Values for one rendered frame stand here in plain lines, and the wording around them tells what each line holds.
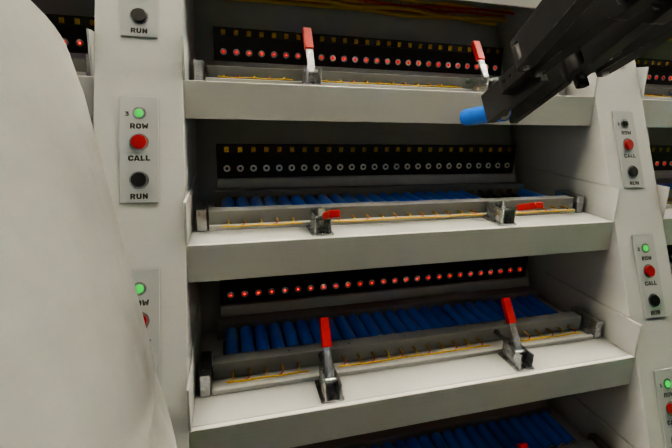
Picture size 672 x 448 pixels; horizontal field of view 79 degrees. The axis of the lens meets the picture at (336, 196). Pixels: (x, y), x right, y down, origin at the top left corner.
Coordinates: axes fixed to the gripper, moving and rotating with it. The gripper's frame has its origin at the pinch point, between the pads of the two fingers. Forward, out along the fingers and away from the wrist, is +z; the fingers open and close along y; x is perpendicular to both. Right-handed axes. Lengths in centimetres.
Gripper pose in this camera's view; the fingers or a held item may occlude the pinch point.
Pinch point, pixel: (522, 89)
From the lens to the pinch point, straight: 40.8
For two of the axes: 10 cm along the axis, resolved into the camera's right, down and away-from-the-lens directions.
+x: 1.1, 9.5, -3.0
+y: -9.6, 0.2, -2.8
